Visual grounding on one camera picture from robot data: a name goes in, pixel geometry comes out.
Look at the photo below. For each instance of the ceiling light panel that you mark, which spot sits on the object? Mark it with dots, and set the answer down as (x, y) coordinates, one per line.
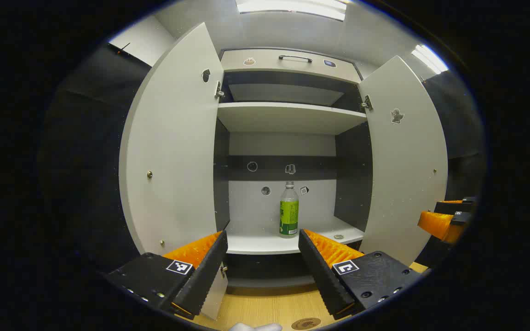
(292, 7)
(429, 59)

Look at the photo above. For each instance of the white and grey cabinet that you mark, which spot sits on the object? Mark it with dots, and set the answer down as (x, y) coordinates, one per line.
(283, 117)

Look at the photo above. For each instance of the black backdrop cloth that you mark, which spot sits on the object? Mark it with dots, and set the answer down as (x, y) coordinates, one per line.
(90, 161)
(458, 119)

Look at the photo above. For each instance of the green label plastic bottle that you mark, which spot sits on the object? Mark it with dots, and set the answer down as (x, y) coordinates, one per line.
(289, 216)

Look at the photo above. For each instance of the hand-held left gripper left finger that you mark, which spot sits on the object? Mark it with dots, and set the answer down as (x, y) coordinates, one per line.
(205, 276)

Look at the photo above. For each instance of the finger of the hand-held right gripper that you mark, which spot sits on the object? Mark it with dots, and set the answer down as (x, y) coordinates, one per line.
(440, 225)
(453, 208)

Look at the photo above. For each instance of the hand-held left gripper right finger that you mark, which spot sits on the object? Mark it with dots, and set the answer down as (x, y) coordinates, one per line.
(322, 276)

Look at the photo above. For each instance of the white cabinet door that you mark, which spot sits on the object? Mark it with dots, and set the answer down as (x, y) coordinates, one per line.
(407, 184)
(173, 151)

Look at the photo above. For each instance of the metal door hinge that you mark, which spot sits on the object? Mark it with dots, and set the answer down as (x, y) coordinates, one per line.
(223, 270)
(219, 90)
(366, 103)

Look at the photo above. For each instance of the round brown coaster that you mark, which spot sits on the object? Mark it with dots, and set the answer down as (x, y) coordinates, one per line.
(306, 323)

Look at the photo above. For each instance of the white cabinet drawer front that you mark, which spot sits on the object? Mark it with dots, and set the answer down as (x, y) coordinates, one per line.
(265, 62)

